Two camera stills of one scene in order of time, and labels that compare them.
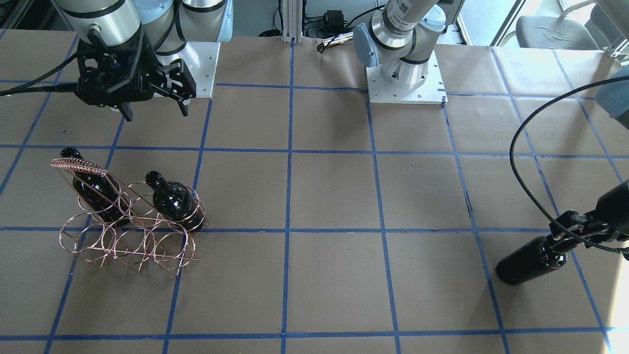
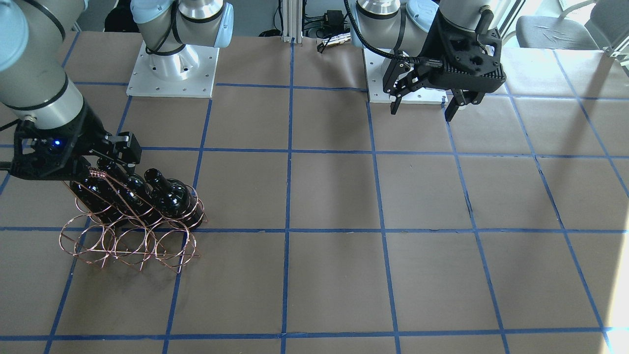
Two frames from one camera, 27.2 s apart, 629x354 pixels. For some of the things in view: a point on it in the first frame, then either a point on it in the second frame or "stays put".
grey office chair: x=546 y=32 stays put
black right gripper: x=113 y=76 → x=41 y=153
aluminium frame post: x=292 y=21 stays put
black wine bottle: x=532 y=257 → x=135 y=192
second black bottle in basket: x=174 y=202 stays put
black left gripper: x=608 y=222 → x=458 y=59
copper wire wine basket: x=139 y=223 stays put
